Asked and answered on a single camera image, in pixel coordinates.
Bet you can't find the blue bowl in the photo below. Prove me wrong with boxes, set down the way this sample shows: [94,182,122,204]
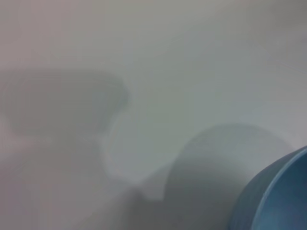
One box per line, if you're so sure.
[231,145,307,230]

